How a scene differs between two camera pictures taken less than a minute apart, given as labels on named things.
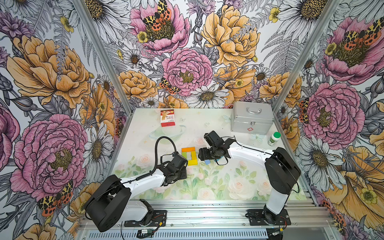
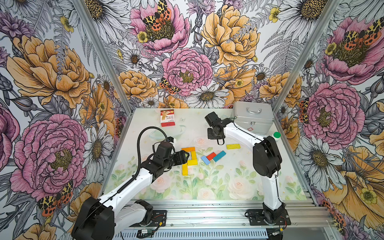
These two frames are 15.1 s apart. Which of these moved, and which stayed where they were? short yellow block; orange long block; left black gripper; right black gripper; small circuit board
Moved: right black gripper; left black gripper
Stayed: orange long block; short yellow block; small circuit board
